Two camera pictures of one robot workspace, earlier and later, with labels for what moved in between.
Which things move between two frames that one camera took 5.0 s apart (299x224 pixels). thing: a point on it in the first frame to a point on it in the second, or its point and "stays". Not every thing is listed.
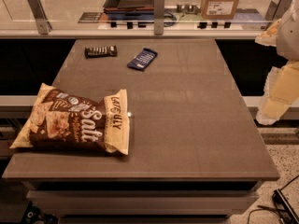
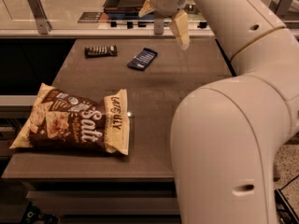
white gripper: [289, 36] to [167, 1]
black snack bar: [101, 51] stays
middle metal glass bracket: [159, 12] stays
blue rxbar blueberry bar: [142, 61] stays
